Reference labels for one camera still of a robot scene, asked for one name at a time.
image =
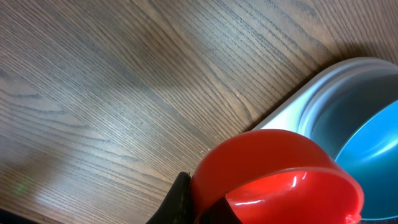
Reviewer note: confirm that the red scoop with blue handle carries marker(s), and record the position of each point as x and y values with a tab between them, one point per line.
276	176

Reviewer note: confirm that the white digital kitchen scale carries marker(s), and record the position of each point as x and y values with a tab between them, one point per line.
300	112

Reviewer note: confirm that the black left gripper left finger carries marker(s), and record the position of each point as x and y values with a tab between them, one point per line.
176	207

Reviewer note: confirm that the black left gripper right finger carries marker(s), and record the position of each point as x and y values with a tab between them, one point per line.
220	213

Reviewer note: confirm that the teal plastic bowl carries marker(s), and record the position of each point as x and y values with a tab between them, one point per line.
358	129

